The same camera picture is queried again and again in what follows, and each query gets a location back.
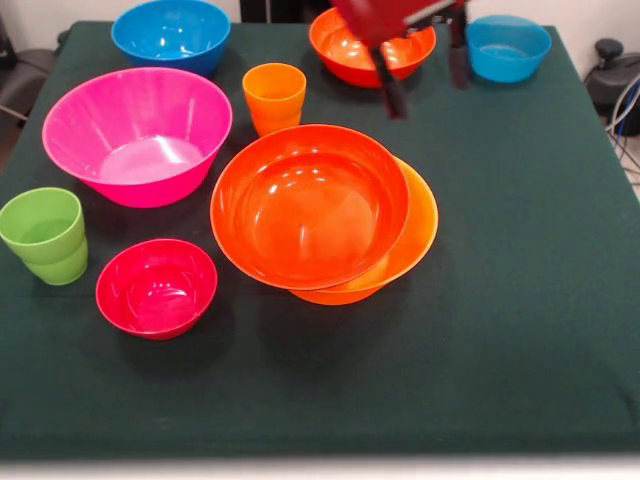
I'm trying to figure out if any large blue bowl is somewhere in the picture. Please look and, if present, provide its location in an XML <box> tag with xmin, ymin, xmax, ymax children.
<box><xmin>110</xmin><ymin>0</ymin><xmax>232</xmax><ymax>78</ymax></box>

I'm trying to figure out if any dark green tablecloth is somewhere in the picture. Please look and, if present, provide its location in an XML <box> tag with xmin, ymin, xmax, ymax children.
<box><xmin>0</xmin><ymin>19</ymin><xmax>640</xmax><ymax>459</ymax></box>

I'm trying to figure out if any green plastic cup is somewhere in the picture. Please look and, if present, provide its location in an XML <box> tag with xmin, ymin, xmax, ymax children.
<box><xmin>0</xmin><ymin>186</ymin><xmax>89</xmax><ymax>287</ymax></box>

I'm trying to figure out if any small translucent blue bowl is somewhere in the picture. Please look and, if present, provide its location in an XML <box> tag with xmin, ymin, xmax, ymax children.
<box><xmin>465</xmin><ymin>14</ymin><xmax>553</xmax><ymax>84</ymax></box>

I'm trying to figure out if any red-orange plastic bowl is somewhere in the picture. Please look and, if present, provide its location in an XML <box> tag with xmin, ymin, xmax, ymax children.
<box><xmin>308</xmin><ymin>7</ymin><xmax>438</xmax><ymax>89</ymax></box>
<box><xmin>209</xmin><ymin>123</ymin><xmax>410</xmax><ymax>291</ymax></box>

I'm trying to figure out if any large orange bowl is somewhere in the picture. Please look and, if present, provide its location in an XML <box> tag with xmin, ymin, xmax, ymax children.
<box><xmin>289</xmin><ymin>155</ymin><xmax>440</xmax><ymax>306</ymax></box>

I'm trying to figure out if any small crimson bowl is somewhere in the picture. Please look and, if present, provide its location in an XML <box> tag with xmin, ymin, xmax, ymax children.
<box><xmin>95</xmin><ymin>238</ymin><xmax>219</xmax><ymax>341</ymax></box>

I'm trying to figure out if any orange plastic cup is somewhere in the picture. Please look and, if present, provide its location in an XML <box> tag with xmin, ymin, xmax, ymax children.
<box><xmin>242</xmin><ymin>62</ymin><xmax>308</xmax><ymax>139</ymax></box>

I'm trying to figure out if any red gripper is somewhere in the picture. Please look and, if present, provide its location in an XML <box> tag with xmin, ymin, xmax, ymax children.
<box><xmin>332</xmin><ymin>0</ymin><xmax>472</xmax><ymax>121</ymax></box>

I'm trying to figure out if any large pink bowl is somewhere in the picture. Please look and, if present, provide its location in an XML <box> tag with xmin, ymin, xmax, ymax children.
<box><xmin>41</xmin><ymin>66</ymin><xmax>234</xmax><ymax>209</ymax></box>

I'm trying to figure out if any tangle of cables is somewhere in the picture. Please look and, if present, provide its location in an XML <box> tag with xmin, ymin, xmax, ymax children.
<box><xmin>604</xmin><ymin>74</ymin><xmax>640</xmax><ymax>176</ymax></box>

